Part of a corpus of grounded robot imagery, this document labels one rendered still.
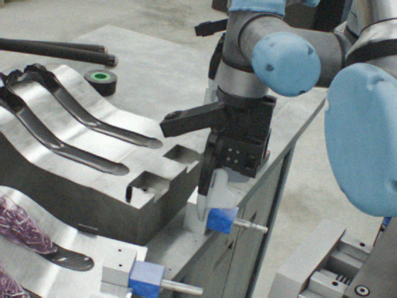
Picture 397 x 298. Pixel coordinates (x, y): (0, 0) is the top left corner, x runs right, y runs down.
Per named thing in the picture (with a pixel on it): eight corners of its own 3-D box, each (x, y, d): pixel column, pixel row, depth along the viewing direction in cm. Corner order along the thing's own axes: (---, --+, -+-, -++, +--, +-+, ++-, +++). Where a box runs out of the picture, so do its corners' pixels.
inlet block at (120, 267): (202, 294, 82) (208, 265, 80) (196, 318, 78) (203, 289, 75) (109, 272, 83) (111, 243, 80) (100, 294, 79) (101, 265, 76)
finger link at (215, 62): (209, 79, 131) (224, 41, 129) (203, 76, 132) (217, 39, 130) (221, 81, 135) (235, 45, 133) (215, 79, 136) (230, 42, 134)
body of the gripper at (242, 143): (253, 184, 91) (270, 109, 85) (197, 167, 93) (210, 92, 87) (264, 160, 98) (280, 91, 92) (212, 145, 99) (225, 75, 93)
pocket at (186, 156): (198, 172, 106) (201, 152, 104) (183, 185, 101) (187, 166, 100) (174, 162, 107) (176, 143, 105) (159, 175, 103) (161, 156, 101)
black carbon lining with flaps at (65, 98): (166, 152, 106) (174, 101, 102) (116, 193, 93) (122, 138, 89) (18, 94, 117) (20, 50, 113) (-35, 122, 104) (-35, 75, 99)
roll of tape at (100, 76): (108, 81, 146) (110, 68, 144) (120, 95, 140) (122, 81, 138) (78, 84, 142) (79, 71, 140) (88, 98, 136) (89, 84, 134)
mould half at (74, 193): (207, 184, 113) (220, 117, 106) (134, 257, 91) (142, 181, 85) (4, 102, 128) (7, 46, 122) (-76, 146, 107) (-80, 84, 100)
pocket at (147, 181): (167, 200, 97) (171, 180, 95) (151, 216, 92) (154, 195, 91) (142, 189, 98) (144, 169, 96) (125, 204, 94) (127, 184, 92)
